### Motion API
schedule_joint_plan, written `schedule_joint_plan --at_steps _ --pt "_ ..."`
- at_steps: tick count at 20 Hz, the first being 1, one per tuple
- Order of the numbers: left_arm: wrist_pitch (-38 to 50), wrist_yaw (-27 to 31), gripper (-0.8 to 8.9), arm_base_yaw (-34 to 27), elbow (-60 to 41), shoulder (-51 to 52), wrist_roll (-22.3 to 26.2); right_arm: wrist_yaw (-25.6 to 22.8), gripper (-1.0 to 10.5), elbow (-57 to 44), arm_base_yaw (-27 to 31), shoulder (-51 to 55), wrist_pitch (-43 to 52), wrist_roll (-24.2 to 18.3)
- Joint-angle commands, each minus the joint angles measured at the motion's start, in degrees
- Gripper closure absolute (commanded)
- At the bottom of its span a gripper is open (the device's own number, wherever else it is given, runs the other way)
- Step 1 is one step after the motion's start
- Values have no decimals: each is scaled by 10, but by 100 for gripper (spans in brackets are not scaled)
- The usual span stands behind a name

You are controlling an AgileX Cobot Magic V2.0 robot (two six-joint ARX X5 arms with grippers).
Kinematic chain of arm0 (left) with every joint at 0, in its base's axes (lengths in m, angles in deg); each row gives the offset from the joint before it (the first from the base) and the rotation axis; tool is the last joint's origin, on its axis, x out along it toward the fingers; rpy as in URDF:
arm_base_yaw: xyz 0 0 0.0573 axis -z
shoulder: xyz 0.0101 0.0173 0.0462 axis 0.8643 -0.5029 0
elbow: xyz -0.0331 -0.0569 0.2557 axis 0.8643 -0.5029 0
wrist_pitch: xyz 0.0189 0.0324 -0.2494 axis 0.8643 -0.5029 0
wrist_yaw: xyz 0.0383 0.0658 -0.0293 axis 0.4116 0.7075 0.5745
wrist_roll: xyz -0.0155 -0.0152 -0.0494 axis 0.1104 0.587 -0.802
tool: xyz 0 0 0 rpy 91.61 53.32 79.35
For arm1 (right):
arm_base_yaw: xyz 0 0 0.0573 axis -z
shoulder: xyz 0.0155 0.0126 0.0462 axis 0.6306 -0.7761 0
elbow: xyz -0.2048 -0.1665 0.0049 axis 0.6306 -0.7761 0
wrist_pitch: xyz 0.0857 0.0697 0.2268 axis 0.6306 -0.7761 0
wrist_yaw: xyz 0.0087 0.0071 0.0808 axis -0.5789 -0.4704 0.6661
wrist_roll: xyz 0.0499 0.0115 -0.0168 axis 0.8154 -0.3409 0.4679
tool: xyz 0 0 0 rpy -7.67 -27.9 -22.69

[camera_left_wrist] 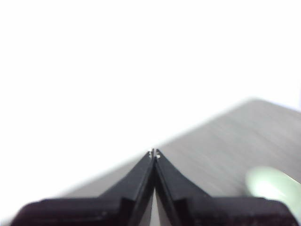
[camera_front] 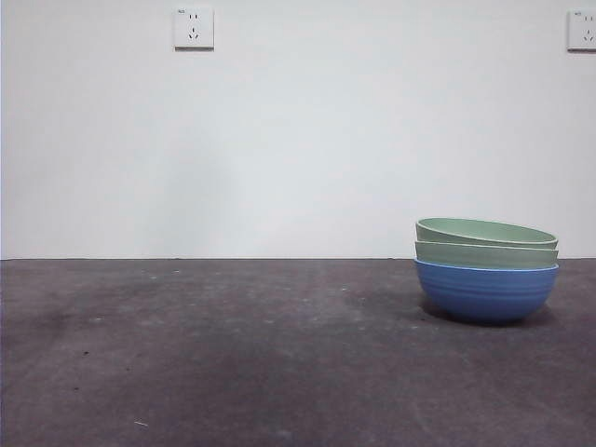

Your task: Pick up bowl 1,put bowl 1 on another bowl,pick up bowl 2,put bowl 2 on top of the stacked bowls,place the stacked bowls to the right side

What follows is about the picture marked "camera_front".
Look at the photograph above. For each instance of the green ribbed bowl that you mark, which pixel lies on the green ribbed bowl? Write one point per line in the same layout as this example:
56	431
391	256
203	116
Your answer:
475	231
484	257

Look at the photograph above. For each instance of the white wall socket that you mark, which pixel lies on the white wall socket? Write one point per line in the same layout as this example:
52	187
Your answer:
583	32
194	29

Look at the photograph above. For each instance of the blue ribbed bowl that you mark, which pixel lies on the blue ribbed bowl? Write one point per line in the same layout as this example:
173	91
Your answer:
486	293

